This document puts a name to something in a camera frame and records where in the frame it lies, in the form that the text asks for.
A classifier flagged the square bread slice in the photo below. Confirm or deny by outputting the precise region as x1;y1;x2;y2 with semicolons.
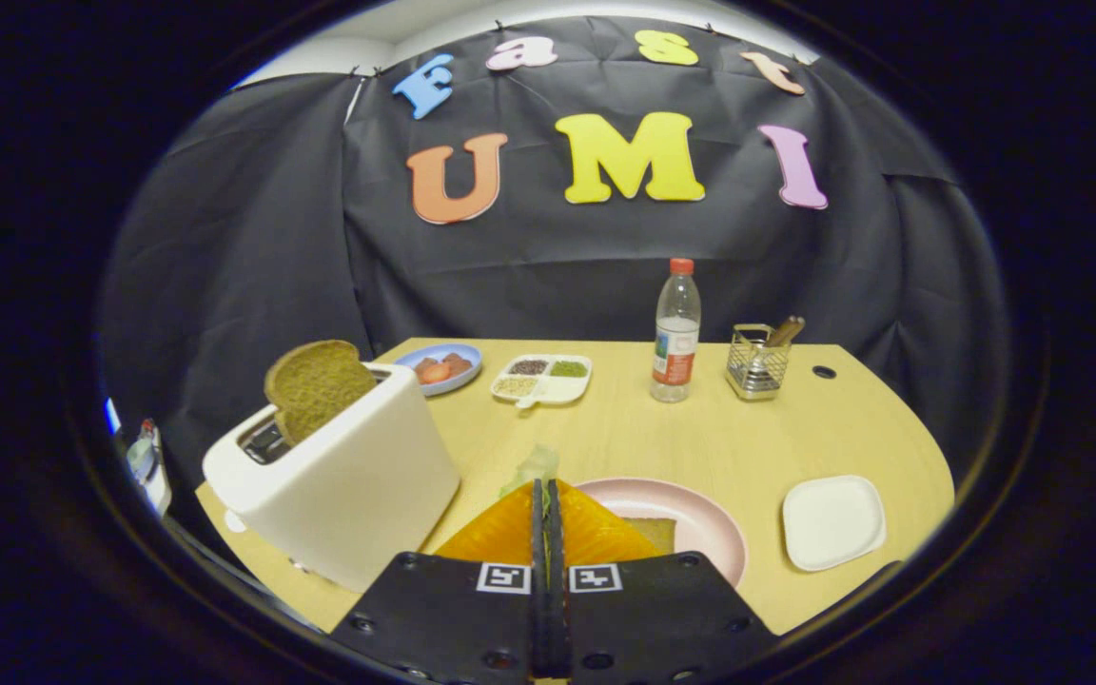
619;517;677;556

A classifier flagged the metal mesh utensil holder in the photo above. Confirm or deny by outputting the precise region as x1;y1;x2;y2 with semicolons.
726;323;792;401

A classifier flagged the white plastic object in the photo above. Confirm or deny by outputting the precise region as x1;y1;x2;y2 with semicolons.
125;419;173;519

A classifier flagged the blue round plate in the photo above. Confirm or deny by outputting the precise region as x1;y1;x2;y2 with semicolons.
394;342;483;397

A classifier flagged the white square plate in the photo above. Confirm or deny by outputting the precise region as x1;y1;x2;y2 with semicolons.
782;475;888;573

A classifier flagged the green lettuce leaf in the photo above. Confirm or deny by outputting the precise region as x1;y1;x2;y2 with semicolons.
500;444;560;500

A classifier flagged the clear bottle with red cap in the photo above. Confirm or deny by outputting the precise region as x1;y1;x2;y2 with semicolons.
651;258;702;404

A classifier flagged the black backdrop cloth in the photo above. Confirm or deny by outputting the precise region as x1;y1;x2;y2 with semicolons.
96;14;1010;534

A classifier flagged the white divided tray with beans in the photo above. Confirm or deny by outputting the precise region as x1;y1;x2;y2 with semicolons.
491;354;594;410

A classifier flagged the brown toasted bread slice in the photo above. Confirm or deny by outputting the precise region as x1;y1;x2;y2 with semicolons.
264;340;378;446

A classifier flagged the white toaster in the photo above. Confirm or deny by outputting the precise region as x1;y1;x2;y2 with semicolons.
203;362;461;594

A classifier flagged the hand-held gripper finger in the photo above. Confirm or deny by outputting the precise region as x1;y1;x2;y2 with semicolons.
548;479;782;685
329;479;549;685

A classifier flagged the pink round plate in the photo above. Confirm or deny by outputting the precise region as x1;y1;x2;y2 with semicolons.
575;477;749;591

